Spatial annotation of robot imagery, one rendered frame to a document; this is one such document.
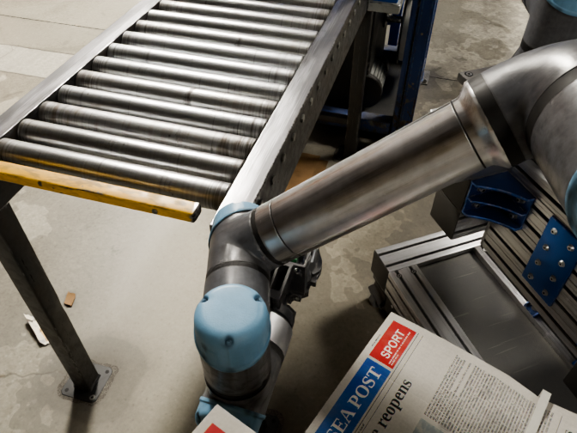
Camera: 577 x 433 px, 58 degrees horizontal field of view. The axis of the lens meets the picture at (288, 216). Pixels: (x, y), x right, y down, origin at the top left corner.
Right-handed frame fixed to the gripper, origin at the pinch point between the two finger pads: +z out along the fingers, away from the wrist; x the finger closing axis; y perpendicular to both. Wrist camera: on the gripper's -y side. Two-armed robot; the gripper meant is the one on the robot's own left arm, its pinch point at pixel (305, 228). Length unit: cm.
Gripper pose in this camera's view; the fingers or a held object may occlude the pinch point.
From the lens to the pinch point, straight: 83.1
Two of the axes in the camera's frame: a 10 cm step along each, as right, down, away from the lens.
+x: -9.6, -2.0, 2.0
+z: 2.8, -6.7, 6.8
